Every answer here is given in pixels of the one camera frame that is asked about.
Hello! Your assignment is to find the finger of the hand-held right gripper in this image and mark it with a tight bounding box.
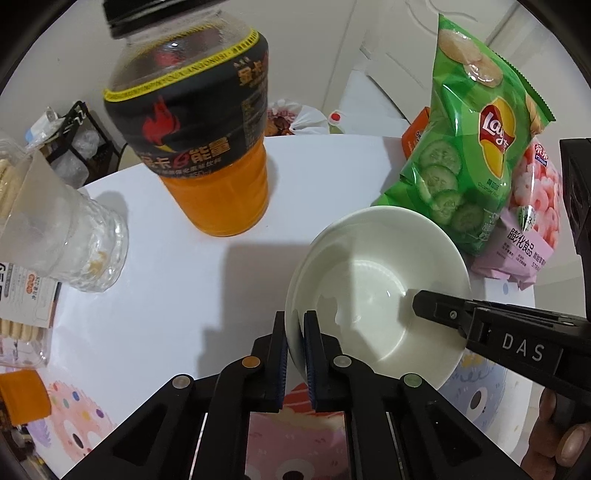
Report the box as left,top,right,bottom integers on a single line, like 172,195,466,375
412,289,478,340

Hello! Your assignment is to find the pink snack bag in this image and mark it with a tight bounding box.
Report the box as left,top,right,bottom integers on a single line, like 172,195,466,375
471,136,566,291

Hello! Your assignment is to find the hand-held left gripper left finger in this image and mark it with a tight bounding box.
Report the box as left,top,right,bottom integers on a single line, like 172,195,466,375
62,310,289,480

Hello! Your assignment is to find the cream white bowl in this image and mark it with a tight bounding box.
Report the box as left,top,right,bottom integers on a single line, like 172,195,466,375
284,206,472,394

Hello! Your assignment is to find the person's right hand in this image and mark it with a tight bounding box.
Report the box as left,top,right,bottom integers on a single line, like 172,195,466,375
529,388,591,472

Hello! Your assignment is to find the green chips bag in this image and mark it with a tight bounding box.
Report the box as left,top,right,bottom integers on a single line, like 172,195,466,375
372,13,555,257

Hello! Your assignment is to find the white plastic bag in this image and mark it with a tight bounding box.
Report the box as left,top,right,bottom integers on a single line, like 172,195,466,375
265,99,331,138

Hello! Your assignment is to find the cartoon monster tablecloth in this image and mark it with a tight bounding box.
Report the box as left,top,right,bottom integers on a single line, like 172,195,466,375
28,134,555,480

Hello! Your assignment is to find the orange drink bottle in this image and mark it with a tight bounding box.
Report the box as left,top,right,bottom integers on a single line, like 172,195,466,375
102,0,271,237

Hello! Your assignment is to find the orange snack packet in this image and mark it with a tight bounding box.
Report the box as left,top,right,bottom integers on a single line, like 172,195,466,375
401,107,432,160

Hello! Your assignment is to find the clear glass cup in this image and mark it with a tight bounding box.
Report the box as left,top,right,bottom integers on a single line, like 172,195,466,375
0,150,129,292

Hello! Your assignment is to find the white door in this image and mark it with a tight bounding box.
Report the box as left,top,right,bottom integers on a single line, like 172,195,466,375
323,0,583,139

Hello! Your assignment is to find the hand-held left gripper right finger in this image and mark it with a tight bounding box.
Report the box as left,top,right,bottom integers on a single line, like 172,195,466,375
302,310,541,480

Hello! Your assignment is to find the white blue packet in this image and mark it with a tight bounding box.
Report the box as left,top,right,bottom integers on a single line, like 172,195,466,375
25,107,61,148

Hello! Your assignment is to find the black wire rack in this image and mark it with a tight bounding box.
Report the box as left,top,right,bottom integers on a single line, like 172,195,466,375
44,100,114,185

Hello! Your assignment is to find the orange cap object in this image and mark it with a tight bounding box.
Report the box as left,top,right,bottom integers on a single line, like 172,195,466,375
0,369,52,428

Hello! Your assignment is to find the clear biscuit box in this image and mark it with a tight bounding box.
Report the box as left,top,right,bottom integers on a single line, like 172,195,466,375
0,134,63,370

